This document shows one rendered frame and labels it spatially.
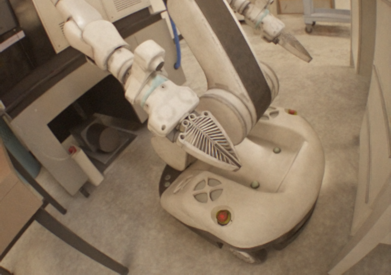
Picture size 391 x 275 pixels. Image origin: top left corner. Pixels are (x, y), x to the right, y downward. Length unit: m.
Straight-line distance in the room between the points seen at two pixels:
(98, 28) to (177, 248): 0.87
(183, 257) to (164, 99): 0.75
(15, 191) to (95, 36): 0.39
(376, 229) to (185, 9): 0.62
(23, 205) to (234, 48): 0.62
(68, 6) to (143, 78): 0.27
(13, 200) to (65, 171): 0.74
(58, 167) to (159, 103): 0.96
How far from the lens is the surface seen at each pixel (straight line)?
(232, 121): 0.50
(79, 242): 0.81
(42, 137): 1.18
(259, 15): 0.71
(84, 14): 0.52
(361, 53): 1.52
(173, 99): 0.37
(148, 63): 0.33
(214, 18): 0.51
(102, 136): 1.48
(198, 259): 0.96
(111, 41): 0.44
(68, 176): 1.29
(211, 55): 0.50
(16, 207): 0.58
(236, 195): 0.62
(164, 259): 1.01
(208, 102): 0.51
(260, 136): 0.85
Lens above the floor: 0.88
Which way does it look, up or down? 37 degrees down
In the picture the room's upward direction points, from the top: 20 degrees counter-clockwise
